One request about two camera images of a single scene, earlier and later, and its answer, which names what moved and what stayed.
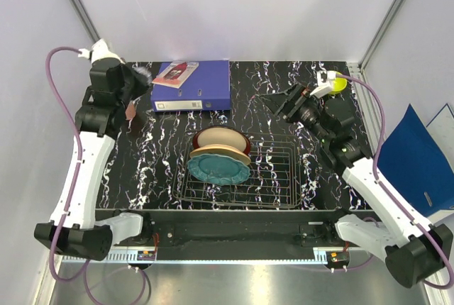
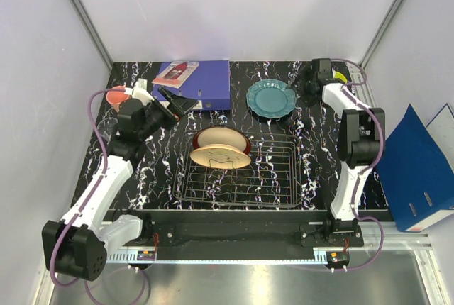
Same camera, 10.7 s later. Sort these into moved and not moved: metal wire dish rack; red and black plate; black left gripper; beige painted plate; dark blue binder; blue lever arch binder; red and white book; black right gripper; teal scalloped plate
Moved: black right gripper; black left gripper; teal scalloped plate
Not moved: red and white book; dark blue binder; blue lever arch binder; red and black plate; beige painted plate; metal wire dish rack
